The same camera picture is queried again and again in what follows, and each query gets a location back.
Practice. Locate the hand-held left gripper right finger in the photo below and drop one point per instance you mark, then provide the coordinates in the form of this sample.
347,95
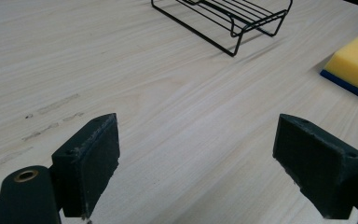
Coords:
318,168

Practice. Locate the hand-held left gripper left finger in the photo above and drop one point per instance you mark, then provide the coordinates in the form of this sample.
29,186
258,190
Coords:
85,168

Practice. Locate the yellow sponge with blue base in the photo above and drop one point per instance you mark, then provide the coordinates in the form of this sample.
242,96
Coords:
355,63

